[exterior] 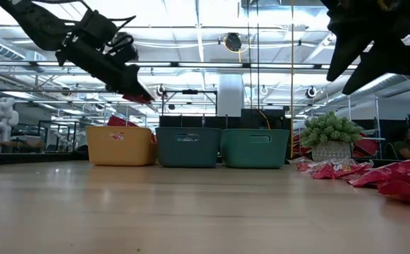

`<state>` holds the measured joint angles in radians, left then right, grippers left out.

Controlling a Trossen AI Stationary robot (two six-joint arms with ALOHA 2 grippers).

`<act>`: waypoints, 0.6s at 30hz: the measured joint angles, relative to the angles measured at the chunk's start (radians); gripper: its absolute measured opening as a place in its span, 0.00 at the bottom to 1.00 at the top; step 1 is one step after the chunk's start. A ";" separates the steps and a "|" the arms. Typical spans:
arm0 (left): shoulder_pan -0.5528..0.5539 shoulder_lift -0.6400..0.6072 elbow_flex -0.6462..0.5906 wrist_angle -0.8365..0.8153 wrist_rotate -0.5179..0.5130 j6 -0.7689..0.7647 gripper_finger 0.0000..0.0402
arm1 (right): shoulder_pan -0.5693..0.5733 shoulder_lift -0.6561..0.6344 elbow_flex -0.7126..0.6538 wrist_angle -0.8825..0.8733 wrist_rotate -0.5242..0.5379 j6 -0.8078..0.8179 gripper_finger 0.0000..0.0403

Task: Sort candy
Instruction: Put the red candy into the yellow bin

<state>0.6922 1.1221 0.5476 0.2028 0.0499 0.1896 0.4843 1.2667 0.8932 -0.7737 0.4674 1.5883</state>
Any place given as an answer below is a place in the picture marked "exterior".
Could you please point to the black cabinet row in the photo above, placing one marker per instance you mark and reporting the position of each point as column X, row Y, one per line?
column 254, row 118

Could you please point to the sea green plastic bin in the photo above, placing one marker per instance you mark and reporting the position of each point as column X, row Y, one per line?
column 254, row 153

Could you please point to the dark teal plastic bin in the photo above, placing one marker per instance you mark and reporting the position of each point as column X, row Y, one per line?
column 187, row 153

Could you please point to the black workstation frame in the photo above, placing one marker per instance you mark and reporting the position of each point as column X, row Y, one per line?
column 44, row 135

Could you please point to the white square column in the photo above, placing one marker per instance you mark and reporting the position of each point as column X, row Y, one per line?
column 230, row 95

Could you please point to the black aluminium table frame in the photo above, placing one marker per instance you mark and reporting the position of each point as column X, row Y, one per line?
column 14, row 158

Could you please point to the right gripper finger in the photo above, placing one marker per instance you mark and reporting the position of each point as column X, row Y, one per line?
column 395, row 58
column 347, row 49

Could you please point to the long ceiling light strip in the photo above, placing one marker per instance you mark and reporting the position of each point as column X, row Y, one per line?
column 208, row 65

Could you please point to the yellow plastic bin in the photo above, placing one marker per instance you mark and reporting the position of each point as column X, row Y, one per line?
column 120, row 151

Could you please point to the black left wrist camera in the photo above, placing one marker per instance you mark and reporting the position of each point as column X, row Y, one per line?
column 127, row 53

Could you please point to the black metal frame stand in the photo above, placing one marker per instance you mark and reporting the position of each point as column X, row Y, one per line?
column 190, row 91

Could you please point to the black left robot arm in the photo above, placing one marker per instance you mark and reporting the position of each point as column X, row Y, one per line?
column 31, row 21

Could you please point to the green spiky artificial plant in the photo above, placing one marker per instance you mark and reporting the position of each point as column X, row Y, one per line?
column 331, row 130

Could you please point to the white jointed robot arm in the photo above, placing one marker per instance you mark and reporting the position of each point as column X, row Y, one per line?
column 3, row 118

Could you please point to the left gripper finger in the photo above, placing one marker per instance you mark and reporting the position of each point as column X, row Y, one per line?
column 130, row 83

